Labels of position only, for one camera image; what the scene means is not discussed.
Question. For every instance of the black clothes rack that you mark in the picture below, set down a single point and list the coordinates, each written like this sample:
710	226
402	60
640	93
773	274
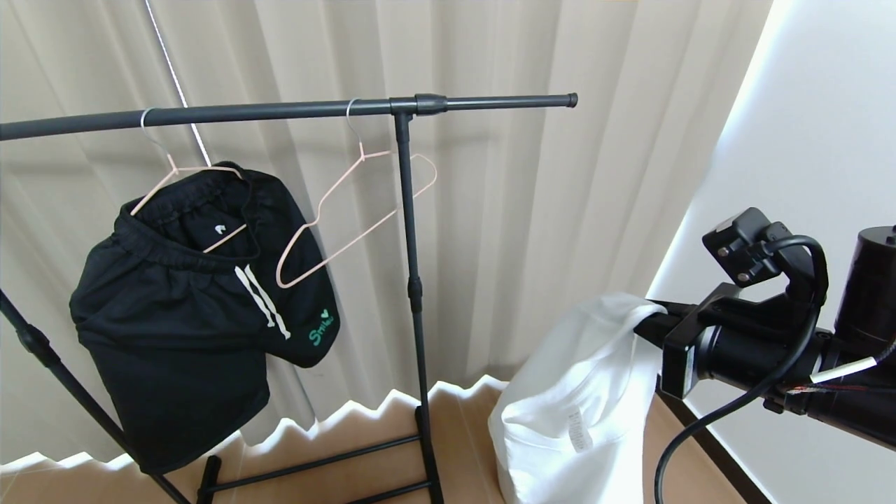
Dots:
280	110

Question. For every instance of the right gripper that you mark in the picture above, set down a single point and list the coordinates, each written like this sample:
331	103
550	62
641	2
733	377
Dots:
742	350

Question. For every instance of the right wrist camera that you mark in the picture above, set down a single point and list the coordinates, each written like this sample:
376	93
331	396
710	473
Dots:
735	245

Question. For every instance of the black shorts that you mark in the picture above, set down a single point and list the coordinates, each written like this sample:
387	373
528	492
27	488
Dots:
175	336

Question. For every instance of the pink clothes hanger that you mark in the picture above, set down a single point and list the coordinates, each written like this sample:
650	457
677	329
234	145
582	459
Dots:
341	180
151	190

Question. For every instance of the white t-shirt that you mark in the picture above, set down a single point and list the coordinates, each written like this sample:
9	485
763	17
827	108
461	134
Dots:
574	392

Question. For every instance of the white curtain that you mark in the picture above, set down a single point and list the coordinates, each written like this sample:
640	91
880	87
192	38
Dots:
560	175

